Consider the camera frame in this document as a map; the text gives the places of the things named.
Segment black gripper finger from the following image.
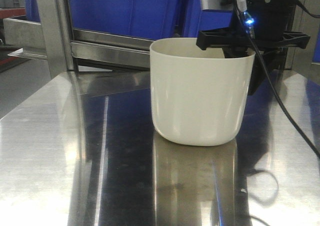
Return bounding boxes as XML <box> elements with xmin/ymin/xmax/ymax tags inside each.
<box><xmin>222</xmin><ymin>47</ymin><xmax>249</xmax><ymax>58</ymax></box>
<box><xmin>248</xmin><ymin>49</ymin><xmax>285</xmax><ymax>95</ymax></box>

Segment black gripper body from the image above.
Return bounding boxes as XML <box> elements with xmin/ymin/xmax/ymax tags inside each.
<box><xmin>196</xmin><ymin>0</ymin><xmax>310</xmax><ymax>50</ymax></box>

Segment white plastic bin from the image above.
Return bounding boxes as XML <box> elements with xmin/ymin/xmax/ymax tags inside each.
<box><xmin>149</xmin><ymin>38</ymin><xmax>255</xmax><ymax>146</ymax></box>

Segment blue crate behind right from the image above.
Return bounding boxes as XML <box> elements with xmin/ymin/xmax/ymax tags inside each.
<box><xmin>184</xmin><ymin>0</ymin><xmax>294</xmax><ymax>57</ymax></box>

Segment blue crate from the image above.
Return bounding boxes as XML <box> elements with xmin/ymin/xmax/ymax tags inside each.
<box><xmin>184</xmin><ymin>0</ymin><xmax>294</xmax><ymax>57</ymax></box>
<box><xmin>69</xmin><ymin>0</ymin><xmax>182</xmax><ymax>39</ymax></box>

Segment blue crate behind left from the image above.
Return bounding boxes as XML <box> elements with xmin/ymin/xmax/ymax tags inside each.
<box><xmin>69</xmin><ymin>0</ymin><xmax>182</xmax><ymax>39</ymax></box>

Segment black camera cable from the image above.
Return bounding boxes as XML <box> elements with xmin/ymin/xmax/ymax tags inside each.
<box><xmin>233</xmin><ymin>0</ymin><xmax>320</xmax><ymax>159</ymax></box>

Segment stainless steel shelf frame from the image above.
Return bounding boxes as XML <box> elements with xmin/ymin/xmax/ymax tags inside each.
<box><xmin>4</xmin><ymin>0</ymin><xmax>320</xmax><ymax>77</ymax></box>

